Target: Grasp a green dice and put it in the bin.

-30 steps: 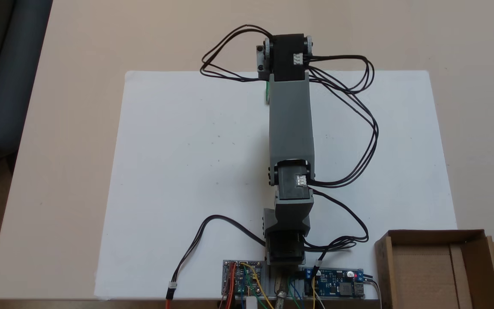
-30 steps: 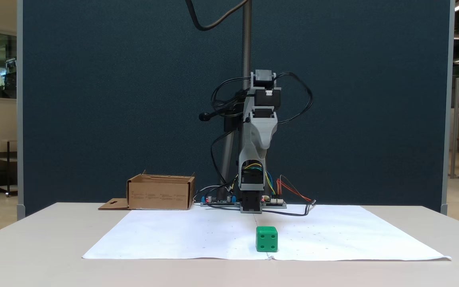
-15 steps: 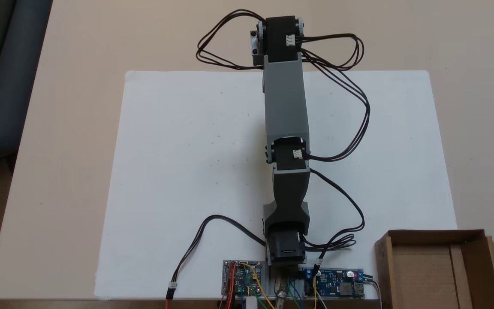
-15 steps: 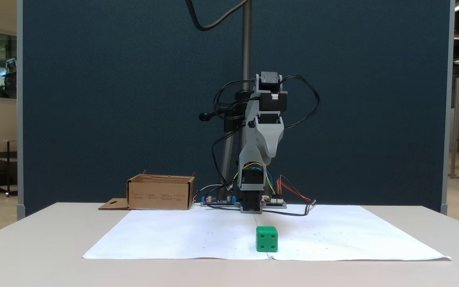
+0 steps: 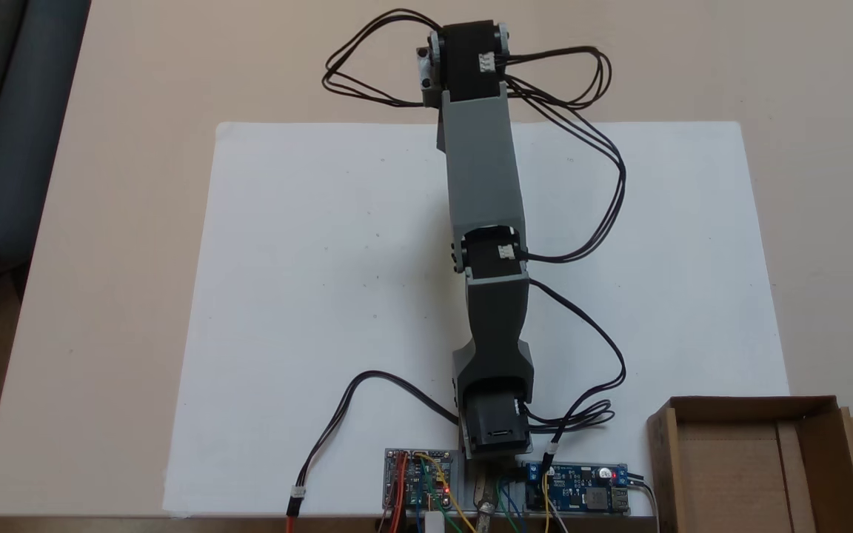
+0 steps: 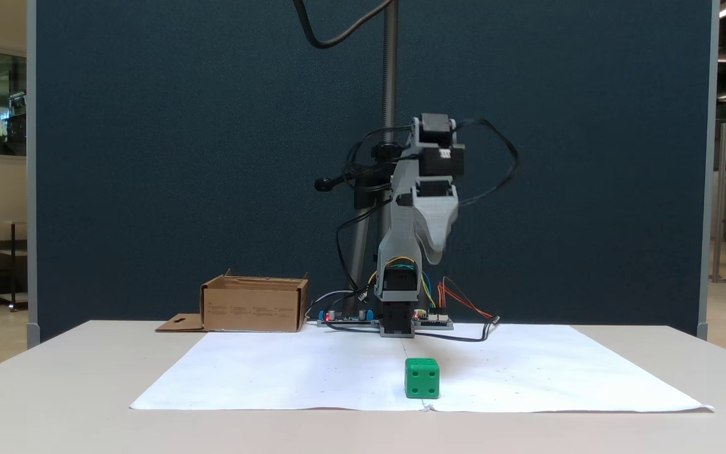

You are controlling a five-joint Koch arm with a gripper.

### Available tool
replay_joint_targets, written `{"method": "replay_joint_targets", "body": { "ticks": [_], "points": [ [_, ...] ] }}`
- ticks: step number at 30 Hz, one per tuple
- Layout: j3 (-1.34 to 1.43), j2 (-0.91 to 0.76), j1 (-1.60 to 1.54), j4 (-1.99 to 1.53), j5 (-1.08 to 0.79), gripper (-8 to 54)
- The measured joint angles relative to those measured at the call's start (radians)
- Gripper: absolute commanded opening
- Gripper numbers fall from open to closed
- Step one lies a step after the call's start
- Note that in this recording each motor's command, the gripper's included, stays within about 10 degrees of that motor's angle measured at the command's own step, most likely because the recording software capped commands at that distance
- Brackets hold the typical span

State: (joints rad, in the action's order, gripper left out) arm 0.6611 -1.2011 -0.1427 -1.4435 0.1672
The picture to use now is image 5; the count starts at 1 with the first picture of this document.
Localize white paper sheet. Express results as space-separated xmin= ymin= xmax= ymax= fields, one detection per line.
xmin=162 ymin=121 xmax=792 ymax=519

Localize grey-framed circuit board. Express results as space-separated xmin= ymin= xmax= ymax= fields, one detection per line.
xmin=384 ymin=448 xmax=461 ymax=513

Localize metal table clamp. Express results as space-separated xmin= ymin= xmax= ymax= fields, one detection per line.
xmin=473 ymin=463 xmax=500 ymax=533

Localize blue circuit board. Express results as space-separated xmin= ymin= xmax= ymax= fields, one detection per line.
xmin=519 ymin=463 xmax=631 ymax=515

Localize brown cardboard box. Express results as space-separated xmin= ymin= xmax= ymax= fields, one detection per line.
xmin=646 ymin=396 xmax=853 ymax=533

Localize grey upholstered chair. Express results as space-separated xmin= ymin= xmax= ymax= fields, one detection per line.
xmin=0 ymin=0 xmax=92 ymax=256

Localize yellow wire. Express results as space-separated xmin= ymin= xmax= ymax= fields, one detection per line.
xmin=415 ymin=453 xmax=472 ymax=533

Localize black servo cable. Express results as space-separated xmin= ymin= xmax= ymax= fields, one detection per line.
xmin=321 ymin=9 xmax=444 ymax=109
xmin=504 ymin=46 xmax=612 ymax=112
xmin=526 ymin=280 xmax=627 ymax=463
xmin=508 ymin=81 xmax=627 ymax=264

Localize orange wires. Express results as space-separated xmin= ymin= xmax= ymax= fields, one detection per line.
xmin=384 ymin=453 xmax=407 ymax=533

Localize black cable with white connector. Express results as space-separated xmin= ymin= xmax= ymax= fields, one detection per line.
xmin=286 ymin=370 xmax=464 ymax=533

